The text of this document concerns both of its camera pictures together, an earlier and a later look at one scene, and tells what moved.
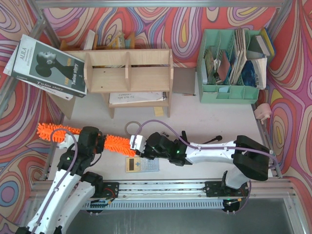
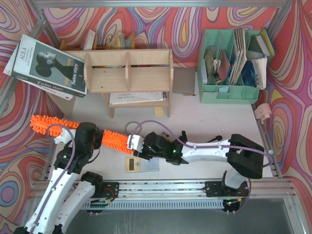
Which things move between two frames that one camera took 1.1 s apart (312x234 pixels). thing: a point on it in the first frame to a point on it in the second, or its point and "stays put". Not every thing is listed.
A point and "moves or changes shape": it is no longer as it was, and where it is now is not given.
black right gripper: [145, 149] stays put
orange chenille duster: [112, 143] moves or changes shape
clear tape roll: [132, 127] stays put
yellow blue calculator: [139, 164] stays put
